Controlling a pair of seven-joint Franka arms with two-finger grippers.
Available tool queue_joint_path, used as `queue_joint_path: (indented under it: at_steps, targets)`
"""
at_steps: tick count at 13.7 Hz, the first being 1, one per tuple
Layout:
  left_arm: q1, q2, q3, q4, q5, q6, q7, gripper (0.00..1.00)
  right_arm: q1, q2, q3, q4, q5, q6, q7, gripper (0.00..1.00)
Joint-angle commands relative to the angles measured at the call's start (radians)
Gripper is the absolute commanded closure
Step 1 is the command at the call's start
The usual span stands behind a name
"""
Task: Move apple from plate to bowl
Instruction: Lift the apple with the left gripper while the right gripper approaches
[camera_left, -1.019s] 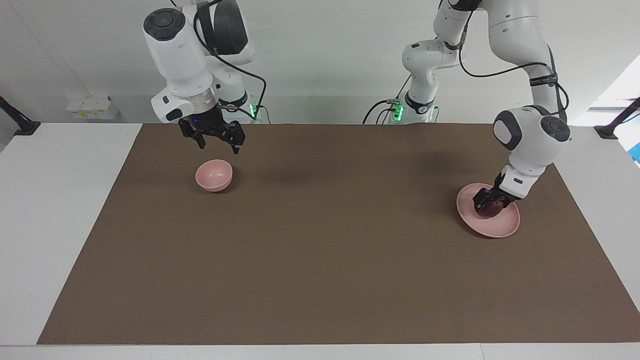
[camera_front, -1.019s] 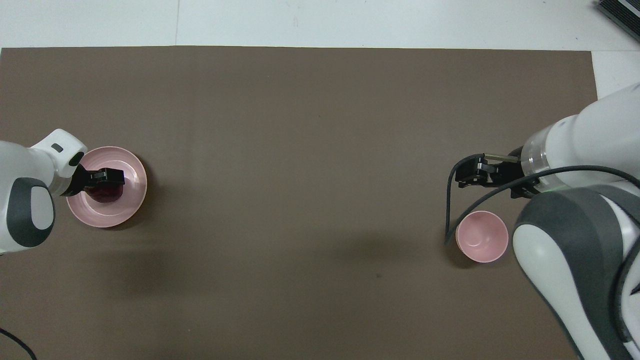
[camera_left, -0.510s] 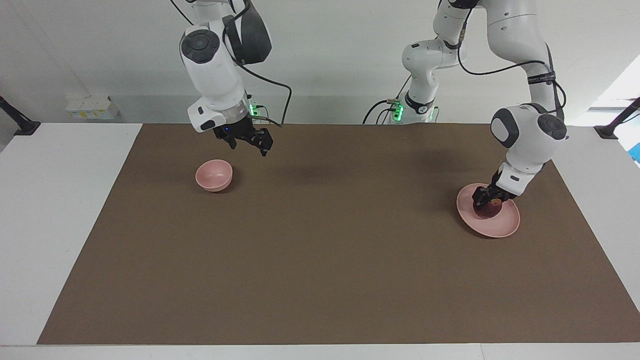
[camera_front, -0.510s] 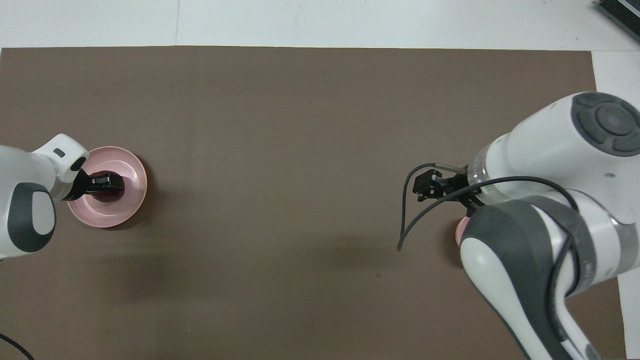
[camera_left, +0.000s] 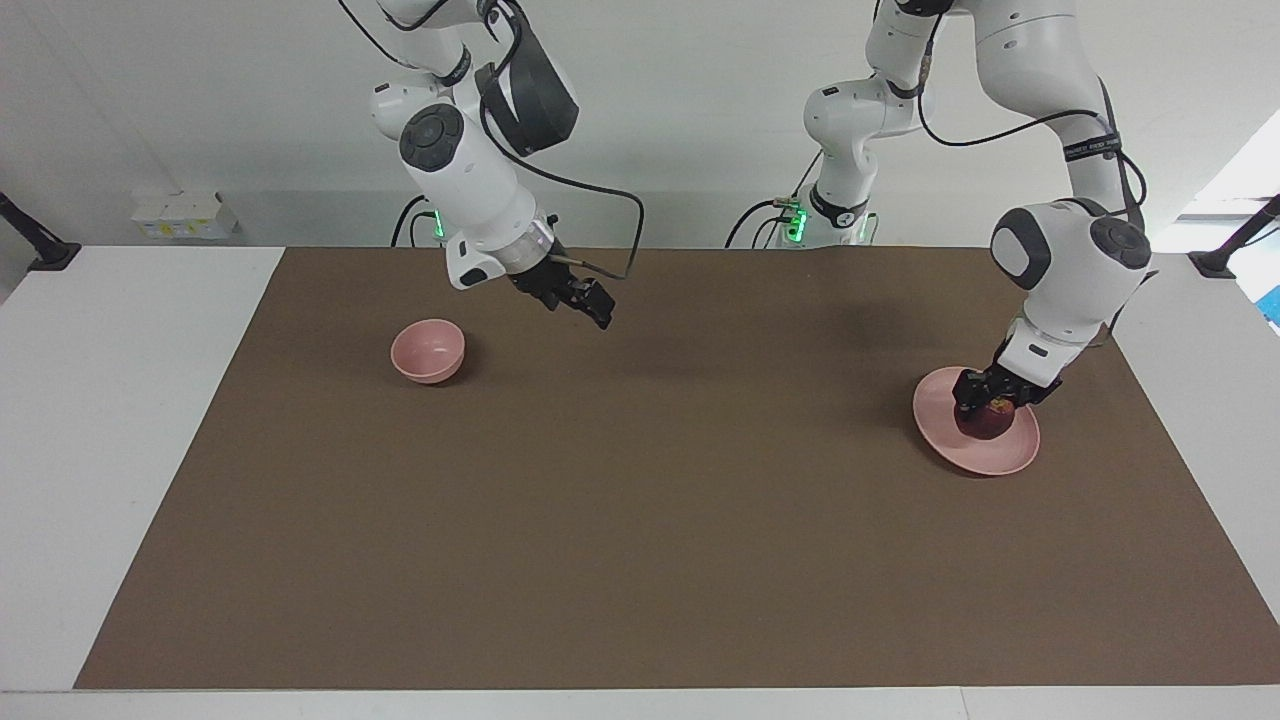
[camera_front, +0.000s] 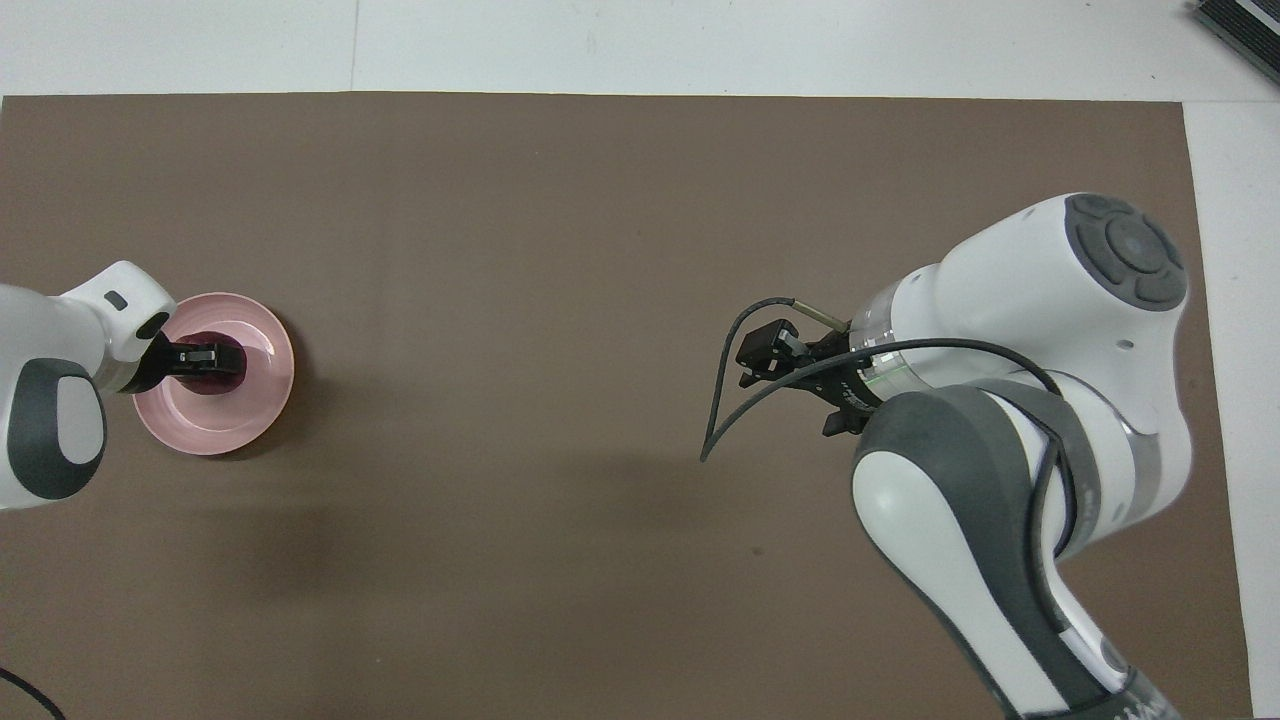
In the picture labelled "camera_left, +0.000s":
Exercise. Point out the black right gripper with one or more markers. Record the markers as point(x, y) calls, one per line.
point(545, 282)

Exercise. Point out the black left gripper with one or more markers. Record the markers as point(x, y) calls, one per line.
point(1015, 382)

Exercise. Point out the dark red apple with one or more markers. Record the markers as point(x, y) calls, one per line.
point(985, 425)

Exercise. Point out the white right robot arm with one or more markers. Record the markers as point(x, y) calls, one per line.
point(470, 170)

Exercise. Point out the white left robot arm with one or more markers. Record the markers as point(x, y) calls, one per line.
point(1070, 270)

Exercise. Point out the pink plate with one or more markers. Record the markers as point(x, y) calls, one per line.
point(990, 458)

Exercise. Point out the pink bowl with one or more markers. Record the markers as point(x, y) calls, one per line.
point(428, 350)

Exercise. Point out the brown table mat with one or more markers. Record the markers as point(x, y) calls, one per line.
point(640, 520)

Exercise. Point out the black clamp stand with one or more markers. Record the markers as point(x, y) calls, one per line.
point(45, 252)
point(1220, 262)

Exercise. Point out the blue object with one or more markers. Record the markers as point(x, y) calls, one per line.
point(1273, 305)

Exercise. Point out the white wall socket boxes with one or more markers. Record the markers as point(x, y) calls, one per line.
point(185, 215)

